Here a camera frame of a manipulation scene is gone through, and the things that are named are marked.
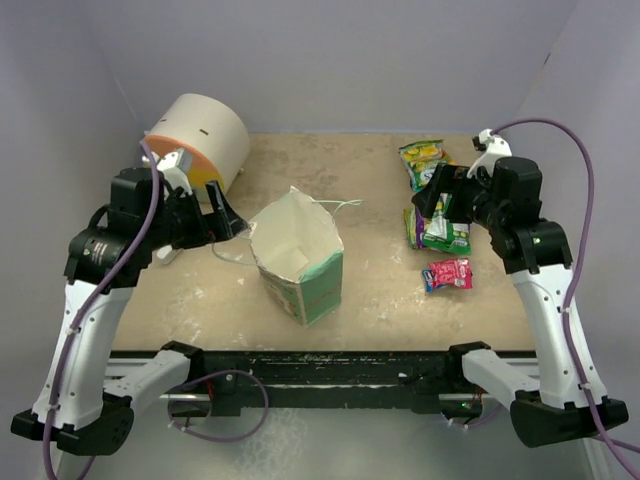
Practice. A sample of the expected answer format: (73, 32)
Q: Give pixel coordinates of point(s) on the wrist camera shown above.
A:
(491, 147)
(175, 166)

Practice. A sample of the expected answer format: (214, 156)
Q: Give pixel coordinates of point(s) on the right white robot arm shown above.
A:
(535, 423)

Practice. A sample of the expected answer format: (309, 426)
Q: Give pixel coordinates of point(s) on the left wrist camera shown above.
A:
(175, 166)

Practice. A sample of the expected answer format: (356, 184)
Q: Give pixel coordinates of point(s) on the white cylinder orange rim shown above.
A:
(212, 132)

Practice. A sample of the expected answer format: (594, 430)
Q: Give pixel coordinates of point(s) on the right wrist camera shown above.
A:
(491, 147)

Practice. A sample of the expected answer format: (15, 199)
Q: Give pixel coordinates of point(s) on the green spring tea candy bag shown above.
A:
(444, 235)

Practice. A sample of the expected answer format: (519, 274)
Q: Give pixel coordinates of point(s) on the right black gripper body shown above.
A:
(454, 190)

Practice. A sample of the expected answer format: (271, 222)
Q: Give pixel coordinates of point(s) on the purple berry Fox's candy bag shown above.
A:
(419, 229)

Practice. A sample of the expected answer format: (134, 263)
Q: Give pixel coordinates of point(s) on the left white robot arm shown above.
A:
(146, 212)

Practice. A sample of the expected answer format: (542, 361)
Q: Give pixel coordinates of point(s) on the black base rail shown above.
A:
(419, 381)

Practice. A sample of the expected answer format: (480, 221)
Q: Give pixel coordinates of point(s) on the green floral paper bag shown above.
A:
(299, 254)

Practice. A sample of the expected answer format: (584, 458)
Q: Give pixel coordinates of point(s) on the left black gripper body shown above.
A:
(198, 215)

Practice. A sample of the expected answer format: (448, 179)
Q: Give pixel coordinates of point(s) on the green Fox's candy bag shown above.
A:
(421, 158)
(409, 223)

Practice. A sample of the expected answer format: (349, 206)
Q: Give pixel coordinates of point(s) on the small white flat bar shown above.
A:
(165, 255)

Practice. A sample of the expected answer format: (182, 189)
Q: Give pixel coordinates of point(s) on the blue M&M's candy bag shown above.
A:
(427, 275)

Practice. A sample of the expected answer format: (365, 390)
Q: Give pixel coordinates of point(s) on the pink red candy bag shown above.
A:
(452, 272)

